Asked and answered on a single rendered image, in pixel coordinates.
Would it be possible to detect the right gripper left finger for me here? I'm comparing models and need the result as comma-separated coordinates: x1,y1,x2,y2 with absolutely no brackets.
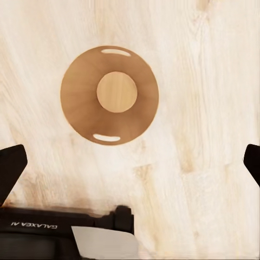
0,144,28,208

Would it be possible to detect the trash can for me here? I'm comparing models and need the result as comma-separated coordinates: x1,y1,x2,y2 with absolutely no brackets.
59,44,160,146

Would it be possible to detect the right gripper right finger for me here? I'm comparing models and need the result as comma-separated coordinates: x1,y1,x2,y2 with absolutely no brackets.
243,144,260,187

